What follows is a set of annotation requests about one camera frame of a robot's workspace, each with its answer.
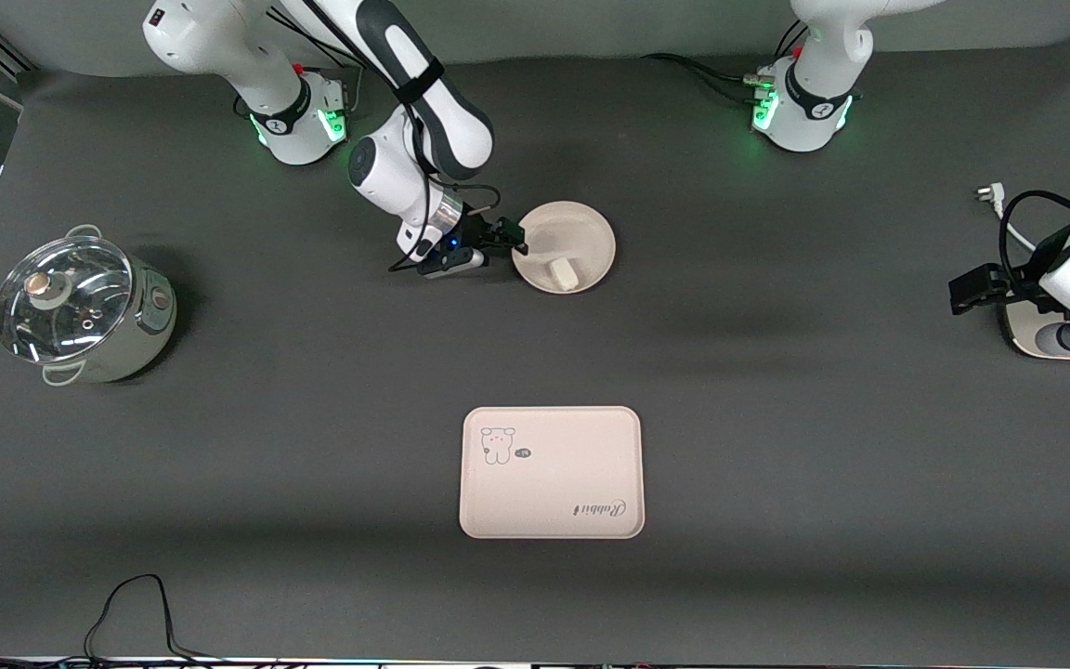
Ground black arm base cables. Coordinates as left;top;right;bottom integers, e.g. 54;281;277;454
642;19;810;105
289;14;376;117

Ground steel pot with glass lid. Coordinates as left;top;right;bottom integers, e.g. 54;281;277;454
0;225;178;387

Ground thin black looped cable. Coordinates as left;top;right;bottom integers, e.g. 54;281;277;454
0;574;220;666

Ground black right arm base cables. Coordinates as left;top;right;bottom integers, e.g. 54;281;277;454
289;14;376;117

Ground beige rectangular rabbit tray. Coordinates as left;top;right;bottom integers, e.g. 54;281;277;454
459;406;646;540

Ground dark grey table cloth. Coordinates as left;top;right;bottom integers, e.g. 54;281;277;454
0;33;1070;662

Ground glass pot lid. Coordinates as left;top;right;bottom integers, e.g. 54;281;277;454
0;236;135;364

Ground black left arm base cables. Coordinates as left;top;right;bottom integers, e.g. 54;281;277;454
642;19;810;105

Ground round beige plate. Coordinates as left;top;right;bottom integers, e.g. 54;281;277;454
510;201;617;295

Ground white power cord with plug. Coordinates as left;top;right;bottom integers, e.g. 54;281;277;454
974;184;1065;266

